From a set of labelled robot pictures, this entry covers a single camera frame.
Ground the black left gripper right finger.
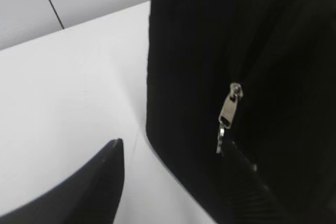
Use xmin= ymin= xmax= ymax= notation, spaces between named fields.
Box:
xmin=216 ymin=138 xmax=291 ymax=223

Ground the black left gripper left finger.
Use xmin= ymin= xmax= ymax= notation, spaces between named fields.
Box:
xmin=1 ymin=138 xmax=123 ymax=223

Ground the silver zipper pull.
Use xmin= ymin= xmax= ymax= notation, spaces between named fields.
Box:
xmin=216 ymin=82 xmax=244 ymax=154

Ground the black tote bag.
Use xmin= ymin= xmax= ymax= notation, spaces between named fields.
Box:
xmin=146 ymin=0 xmax=335 ymax=223

